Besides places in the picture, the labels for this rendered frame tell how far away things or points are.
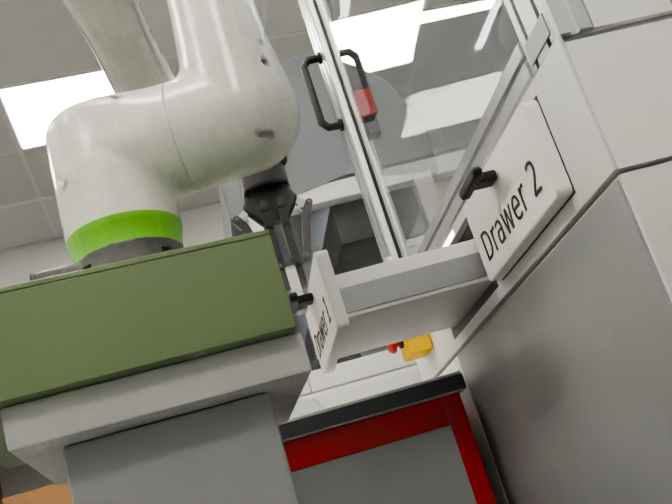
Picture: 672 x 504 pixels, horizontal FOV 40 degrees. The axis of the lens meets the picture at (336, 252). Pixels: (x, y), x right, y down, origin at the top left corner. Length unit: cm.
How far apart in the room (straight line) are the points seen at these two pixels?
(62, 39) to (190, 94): 303
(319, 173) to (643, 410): 147
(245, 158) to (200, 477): 35
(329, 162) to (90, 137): 132
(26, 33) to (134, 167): 297
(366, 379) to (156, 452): 129
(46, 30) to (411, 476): 292
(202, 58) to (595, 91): 43
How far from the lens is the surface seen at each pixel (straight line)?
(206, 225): 585
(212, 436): 89
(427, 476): 142
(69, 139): 106
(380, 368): 215
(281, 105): 102
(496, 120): 109
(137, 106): 104
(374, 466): 141
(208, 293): 86
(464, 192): 109
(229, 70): 103
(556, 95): 94
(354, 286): 121
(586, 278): 97
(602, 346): 99
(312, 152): 231
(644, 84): 92
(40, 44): 405
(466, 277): 124
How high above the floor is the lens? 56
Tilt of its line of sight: 17 degrees up
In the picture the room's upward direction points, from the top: 17 degrees counter-clockwise
